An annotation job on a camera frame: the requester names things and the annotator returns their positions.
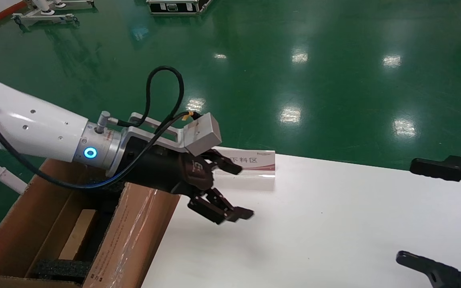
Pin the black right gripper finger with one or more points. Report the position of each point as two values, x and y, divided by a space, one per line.
434 170
442 275

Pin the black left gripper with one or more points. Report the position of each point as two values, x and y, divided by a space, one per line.
162 172

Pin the small cardboard box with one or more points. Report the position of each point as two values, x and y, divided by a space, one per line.
76 236

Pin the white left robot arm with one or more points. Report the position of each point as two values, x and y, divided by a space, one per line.
34 124

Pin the large cardboard box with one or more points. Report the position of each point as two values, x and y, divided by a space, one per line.
134 232

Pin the acrylic sign with chinese text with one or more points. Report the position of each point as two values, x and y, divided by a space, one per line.
258 162

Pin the black foam insert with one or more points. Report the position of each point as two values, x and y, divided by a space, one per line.
58 270

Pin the black flight case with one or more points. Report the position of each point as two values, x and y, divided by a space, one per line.
174 7

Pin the white tube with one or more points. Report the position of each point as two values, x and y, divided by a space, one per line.
2 172

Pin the white wheeled stand base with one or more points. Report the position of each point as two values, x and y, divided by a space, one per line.
74 3
42 18

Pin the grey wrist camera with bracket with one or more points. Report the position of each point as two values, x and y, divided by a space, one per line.
202 134

